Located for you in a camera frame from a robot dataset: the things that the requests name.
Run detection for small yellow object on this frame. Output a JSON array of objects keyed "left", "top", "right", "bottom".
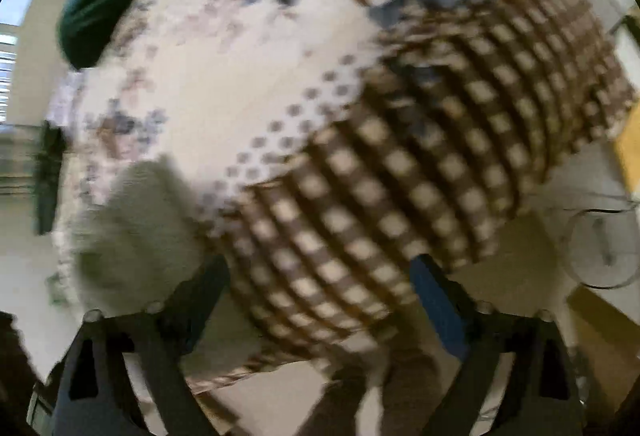
[{"left": 614, "top": 101, "right": 640, "bottom": 194}]

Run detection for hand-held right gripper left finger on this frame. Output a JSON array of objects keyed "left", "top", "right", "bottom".
[{"left": 50, "top": 256, "right": 233, "bottom": 436}]

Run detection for floral checked bed blanket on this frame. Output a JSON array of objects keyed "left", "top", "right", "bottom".
[{"left": 47, "top": 0, "right": 640, "bottom": 397}]

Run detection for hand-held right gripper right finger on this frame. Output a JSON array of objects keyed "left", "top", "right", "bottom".
[{"left": 407, "top": 253, "right": 586, "bottom": 436}]

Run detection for grey fleece pants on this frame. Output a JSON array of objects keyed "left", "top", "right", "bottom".
[{"left": 70, "top": 158, "right": 213, "bottom": 317}]

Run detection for barred window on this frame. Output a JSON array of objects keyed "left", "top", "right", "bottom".
[{"left": 0, "top": 0, "right": 46, "bottom": 127}]

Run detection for white cylinder cup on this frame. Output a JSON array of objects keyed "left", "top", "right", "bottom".
[{"left": 564, "top": 208, "right": 640, "bottom": 289}]

